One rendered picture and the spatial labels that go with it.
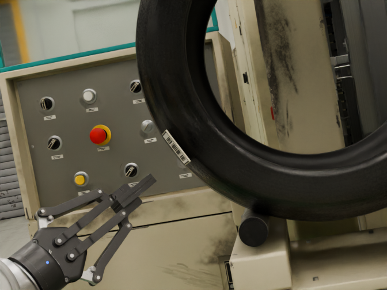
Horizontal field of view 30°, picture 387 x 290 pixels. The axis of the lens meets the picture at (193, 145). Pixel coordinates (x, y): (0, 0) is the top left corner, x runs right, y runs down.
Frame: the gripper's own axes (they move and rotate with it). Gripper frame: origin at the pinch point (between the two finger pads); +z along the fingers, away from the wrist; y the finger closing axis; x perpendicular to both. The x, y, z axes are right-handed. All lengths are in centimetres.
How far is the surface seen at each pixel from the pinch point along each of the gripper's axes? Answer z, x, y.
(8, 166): 348, -880, -168
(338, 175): 21.5, 11.9, 17.2
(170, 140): 10.7, -0.1, -2.7
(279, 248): 13.8, -0.9, 20.7
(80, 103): 39, -64, -27
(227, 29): 658, -684, -117
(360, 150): 43.7, -4.3, 19.8
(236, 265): 7.2, -2.9, 18.3
